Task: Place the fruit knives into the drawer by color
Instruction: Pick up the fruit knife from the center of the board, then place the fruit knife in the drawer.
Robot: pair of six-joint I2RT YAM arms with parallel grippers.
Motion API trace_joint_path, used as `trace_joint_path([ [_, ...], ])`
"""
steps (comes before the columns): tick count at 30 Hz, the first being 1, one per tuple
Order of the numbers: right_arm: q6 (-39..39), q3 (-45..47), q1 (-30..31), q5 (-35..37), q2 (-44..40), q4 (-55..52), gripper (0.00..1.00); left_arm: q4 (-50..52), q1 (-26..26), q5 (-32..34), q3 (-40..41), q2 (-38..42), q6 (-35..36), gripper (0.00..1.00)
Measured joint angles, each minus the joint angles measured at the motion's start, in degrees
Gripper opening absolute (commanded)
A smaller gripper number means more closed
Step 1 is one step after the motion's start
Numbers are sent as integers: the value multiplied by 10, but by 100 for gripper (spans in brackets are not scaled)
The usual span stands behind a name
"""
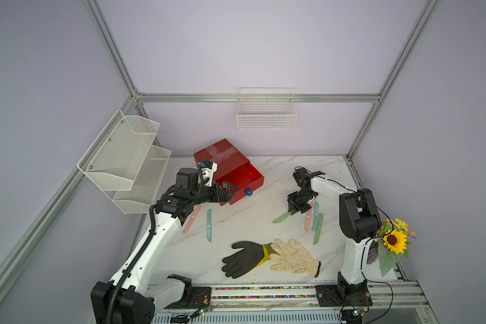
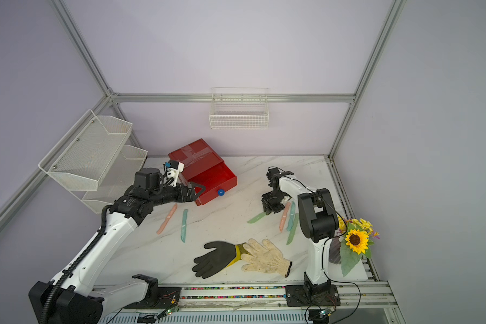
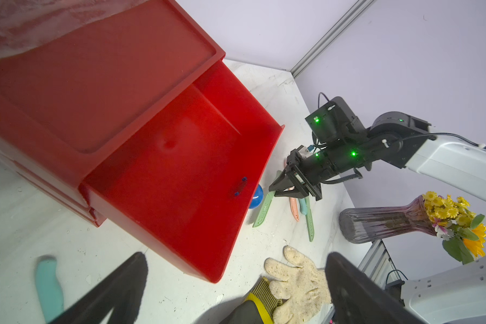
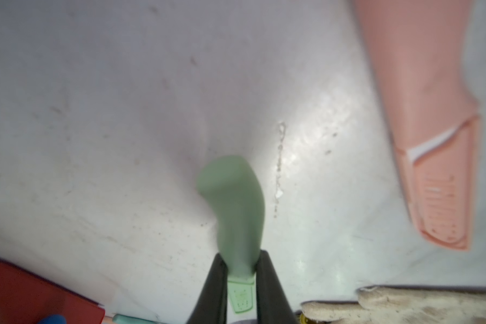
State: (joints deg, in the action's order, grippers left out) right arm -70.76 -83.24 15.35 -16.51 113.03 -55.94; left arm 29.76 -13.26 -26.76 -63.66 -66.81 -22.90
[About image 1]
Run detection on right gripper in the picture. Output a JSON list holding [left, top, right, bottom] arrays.
[[287, 189, 315, 214]]

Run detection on light green knife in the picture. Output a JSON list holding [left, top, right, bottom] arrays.
[[272, 212, 291, 224], [313, 213, 324, 245]]

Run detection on red top drawer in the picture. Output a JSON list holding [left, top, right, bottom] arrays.
[[217, 162, 265, 205]]

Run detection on teal knife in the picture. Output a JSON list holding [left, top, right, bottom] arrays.
[[206, 209, 213, 243], [312, 201, 320, 232]]

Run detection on red drawer cabinet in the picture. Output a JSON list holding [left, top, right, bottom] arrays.
[[193, 139, 250, 188]]

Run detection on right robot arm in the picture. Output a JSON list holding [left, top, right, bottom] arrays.
[[287, 167, 382, 296]]

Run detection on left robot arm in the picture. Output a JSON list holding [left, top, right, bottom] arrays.
[[90, 160, 238, 323]]

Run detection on pink knife right side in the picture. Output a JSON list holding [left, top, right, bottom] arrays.
[[304, 204, 313, 232]]

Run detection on pink knife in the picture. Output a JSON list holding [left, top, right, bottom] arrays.
[[182, 205, 201, 235], [304, 204, 313, 232]]

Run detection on pink knife left side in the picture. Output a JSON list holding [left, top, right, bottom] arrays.
[[182, 205, 201, 235]]

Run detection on white cotton glove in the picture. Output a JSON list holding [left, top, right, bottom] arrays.
[[269, 239, 321, 278]]

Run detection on black yellow work glove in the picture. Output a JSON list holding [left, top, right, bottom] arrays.
[[221, 241, 277, 279]]

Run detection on lower white mesh shelf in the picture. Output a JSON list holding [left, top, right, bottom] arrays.
[[113, 145, 171, 214]]

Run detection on white mesh shelf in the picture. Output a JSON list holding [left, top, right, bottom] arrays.
[[77, 110, 159, 191], [113, 145, 171, 214]]

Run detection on sunflower bouquet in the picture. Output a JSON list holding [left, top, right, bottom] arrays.
[[377, 219, 415, 277]]

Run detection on upper white mesh shelf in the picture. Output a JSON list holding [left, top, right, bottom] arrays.
[[77, 110, 159, 191]]

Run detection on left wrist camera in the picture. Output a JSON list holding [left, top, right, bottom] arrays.
[[199, 160, 217, 187]]

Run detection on white wire wall basket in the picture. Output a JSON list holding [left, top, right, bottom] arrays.
[[236, 87, 297, 130]]

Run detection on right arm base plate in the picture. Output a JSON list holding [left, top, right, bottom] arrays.
[[315, 285, 373, 307]]

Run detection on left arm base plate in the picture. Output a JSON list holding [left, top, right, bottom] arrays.
[[166, 286, 212, 309]]

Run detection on aluminium mounting rail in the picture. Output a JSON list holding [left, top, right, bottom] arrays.
[[152, 281, 438, 323]]

